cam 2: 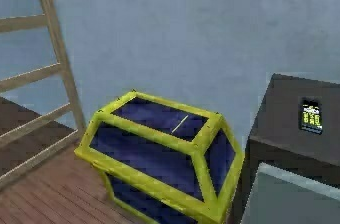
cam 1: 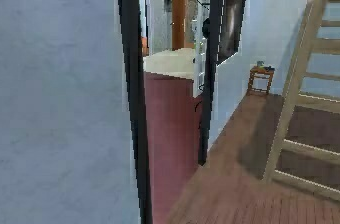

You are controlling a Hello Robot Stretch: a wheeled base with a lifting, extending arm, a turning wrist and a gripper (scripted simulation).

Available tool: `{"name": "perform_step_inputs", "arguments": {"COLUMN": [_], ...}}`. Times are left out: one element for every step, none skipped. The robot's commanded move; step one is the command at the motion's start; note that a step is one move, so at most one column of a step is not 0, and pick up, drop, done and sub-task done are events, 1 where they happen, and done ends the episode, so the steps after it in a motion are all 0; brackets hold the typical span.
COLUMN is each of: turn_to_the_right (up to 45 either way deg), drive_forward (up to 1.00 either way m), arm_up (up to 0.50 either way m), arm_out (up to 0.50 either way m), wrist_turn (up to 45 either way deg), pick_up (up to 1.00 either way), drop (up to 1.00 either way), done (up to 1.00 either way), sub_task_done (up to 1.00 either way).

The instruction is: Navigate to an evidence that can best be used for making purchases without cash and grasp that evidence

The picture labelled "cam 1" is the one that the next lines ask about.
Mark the small dark blue object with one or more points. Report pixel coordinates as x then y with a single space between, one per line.
269 68

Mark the pale wooden shelf rack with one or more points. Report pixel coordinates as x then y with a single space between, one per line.
293 83

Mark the black door frame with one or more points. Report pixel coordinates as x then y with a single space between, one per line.
137 100

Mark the small green object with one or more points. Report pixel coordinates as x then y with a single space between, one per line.
260 63

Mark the small brown wooden side table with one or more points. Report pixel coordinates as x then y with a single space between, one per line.
260 71

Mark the dark framed wall picture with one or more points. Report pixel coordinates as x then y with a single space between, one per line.
230 30

